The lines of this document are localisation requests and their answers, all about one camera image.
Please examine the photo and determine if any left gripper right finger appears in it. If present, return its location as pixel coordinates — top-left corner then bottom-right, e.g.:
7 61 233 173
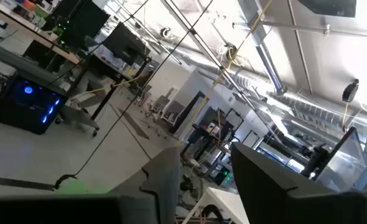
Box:
231 141 333 224

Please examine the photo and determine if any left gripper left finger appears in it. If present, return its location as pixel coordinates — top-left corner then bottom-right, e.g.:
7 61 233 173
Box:
108 145 181 224

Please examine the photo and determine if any white perforated metal riser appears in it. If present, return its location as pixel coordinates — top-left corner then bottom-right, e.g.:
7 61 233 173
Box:
182 186 249 224

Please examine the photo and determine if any cluttered black workbench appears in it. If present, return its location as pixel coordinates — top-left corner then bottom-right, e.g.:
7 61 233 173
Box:
180 105 236 164

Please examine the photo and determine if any black computer monitor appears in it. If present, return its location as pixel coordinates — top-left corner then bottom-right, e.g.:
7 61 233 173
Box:
51 0 111 49
313 126 367 192
103 22 152 67

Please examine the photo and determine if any grey office chair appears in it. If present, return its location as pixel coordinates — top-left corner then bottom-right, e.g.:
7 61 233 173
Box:
58 71 116 138

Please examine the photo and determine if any black standing desk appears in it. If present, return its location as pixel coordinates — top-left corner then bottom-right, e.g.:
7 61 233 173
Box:
85 54 152 123

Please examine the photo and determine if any computer tower with blue lights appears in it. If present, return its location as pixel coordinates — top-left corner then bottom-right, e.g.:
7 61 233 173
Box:
0 74 68 136

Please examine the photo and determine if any wooden top desk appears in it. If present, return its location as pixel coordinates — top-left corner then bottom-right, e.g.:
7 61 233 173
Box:
0 1 80 65

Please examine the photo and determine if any silver ribbed air duct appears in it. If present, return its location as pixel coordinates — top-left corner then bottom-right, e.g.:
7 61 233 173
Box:
170 46 367 133

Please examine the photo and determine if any yellow hanging cable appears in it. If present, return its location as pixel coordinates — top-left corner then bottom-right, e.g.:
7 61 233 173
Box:
176 0 274 147

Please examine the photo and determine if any black hanging cable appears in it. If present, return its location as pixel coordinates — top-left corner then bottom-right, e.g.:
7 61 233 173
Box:
53 0 215 190

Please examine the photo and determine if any black ceiling cable reel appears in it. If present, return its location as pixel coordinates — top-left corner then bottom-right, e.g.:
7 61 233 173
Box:
159 27 172 40
225 43 239 62
341 78 360 104

